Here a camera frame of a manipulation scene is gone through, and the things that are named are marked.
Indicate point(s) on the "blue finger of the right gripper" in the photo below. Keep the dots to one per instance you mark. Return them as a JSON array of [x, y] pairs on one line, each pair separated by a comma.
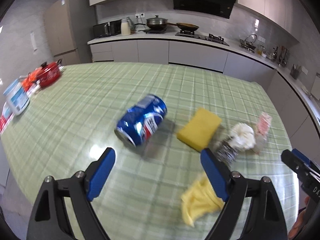
[[301, 156], [291, 160]]

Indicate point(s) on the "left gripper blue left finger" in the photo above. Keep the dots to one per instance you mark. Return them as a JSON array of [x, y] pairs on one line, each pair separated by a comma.
[[49, 218]]

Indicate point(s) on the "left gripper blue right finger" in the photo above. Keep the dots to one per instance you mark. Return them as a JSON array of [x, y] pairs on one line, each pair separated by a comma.
[[265, 218]]

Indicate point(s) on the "pink snack wrapper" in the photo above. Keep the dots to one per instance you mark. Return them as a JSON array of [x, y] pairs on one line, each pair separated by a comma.
[[263, 125]]

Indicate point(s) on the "yellow cloth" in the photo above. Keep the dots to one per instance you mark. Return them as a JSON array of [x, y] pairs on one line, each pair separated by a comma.
[[198, 200]]

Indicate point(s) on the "yellow sponge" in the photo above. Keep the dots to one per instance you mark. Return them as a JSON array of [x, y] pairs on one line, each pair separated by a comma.
[[198, 132]]

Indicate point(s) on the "blue Pepsi can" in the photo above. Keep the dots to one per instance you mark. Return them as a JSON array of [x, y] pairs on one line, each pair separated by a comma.
[[142, 120]]

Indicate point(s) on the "right hand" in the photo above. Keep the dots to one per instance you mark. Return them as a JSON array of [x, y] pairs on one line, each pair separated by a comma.
[[297, 225]]

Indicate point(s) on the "utensil holder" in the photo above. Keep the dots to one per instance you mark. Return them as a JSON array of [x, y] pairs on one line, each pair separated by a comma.
[[295, 71]]

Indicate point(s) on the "sink faucet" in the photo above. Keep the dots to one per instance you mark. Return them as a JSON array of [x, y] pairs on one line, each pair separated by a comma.
[[249, 42]]

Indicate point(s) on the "white plastic jar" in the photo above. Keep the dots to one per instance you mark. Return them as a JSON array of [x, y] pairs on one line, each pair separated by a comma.
[[16, 97]]

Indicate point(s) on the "orange snack packet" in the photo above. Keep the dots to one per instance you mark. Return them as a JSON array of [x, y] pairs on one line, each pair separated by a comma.
[[30, 80]]

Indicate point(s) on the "gas stove top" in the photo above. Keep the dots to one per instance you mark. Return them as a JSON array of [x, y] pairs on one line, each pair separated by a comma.
[[209, 37]]

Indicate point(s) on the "red enamel pot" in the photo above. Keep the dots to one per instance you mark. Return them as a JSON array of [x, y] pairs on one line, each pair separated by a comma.
[[49, 73]]

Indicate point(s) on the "frying pan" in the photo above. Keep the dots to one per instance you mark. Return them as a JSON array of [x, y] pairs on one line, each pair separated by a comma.
[[185, 26]]

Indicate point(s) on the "lidded black wok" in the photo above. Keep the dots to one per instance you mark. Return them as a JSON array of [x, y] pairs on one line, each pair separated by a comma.
[[154, 24]]

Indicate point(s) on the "beige refrigerator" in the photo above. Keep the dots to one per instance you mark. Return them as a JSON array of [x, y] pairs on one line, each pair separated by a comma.
[[69, 26]]

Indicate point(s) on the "black microwave oven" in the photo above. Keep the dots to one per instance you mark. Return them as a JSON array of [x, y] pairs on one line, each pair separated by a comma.
[[107, 29]]

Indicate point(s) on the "white kettle jug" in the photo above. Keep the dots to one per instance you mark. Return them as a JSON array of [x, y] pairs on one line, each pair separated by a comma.
[[125, 28]]

